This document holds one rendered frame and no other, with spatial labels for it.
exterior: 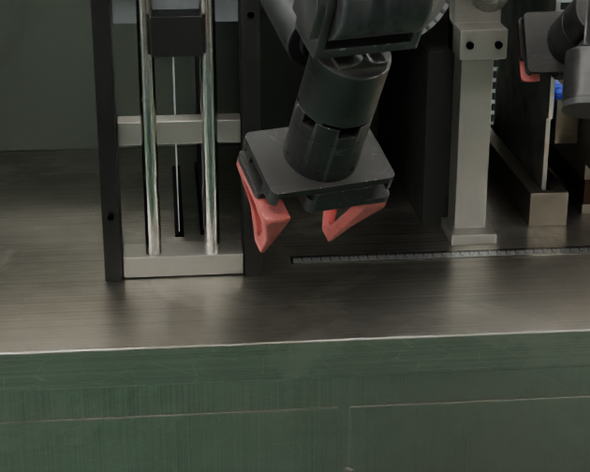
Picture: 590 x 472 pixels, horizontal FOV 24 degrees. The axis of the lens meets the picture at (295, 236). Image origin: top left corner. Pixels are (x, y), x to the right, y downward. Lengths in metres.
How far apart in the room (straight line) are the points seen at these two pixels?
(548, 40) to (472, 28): 0.08
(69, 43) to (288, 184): 0.84
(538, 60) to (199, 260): 0.41
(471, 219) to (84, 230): 0.43
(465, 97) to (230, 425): 0.43
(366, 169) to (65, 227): 0.60
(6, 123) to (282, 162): 0.86
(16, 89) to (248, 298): 0.59
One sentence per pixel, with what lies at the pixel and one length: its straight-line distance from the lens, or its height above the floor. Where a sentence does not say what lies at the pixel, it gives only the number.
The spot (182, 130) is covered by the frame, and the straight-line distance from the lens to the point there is 1.36.
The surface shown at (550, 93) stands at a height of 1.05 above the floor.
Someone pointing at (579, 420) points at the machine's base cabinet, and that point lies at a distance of 1.38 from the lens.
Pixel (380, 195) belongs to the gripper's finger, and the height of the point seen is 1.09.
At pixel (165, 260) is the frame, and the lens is 1.39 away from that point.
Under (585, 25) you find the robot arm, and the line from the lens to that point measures 1.35.
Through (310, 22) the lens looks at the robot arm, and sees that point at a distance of 0.91.
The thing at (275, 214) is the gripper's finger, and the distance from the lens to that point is 1.01.
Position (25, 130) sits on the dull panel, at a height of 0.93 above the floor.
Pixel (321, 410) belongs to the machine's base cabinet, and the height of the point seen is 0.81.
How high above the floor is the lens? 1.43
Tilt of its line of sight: 21 degrees down
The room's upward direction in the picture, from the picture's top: straight up
